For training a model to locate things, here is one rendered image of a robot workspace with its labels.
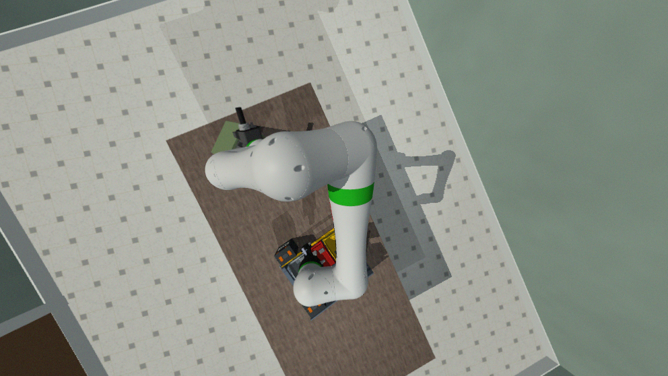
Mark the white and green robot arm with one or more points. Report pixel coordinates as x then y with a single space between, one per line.
290 165

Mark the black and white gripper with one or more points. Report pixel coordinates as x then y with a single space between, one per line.
306 249

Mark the blue-grey metal shelf rack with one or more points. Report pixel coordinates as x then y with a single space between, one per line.
291 279

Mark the red bin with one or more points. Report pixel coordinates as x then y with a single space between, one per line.
329 261

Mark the yellow open bin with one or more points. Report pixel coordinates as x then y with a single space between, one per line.
329 241

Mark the grey open bin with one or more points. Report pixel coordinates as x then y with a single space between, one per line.
295 263

